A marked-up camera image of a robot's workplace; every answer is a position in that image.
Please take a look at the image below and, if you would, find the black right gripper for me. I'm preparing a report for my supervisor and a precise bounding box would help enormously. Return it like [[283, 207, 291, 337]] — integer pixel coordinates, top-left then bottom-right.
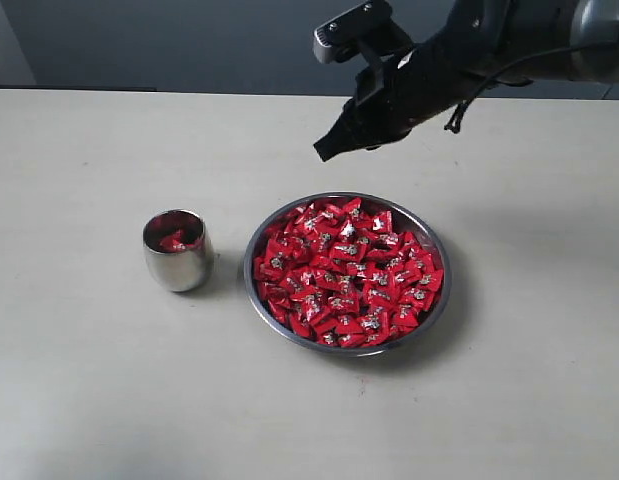
[[313, 34, 469, 162]]

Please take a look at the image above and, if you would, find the red candy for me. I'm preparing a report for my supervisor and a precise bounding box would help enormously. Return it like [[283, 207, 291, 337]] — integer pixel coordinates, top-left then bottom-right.
[[157, 228, 201, 253]]

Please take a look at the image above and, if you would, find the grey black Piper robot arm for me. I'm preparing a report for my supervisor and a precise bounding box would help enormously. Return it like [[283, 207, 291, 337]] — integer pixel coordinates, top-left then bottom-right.
[[313, 0, 619, 161]]

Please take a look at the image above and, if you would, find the stainless steel bowl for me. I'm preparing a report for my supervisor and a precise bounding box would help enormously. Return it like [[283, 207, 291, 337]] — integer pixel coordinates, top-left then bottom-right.
[[243, 192, 451, 357]]

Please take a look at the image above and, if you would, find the stainless steel cup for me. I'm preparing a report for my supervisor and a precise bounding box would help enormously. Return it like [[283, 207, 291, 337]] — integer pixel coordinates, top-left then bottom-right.
[[142, 209, 215, 293]]

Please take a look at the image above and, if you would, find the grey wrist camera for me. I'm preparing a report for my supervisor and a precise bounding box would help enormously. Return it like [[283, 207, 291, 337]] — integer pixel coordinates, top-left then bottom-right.
[[313, 1, 393, 64]]

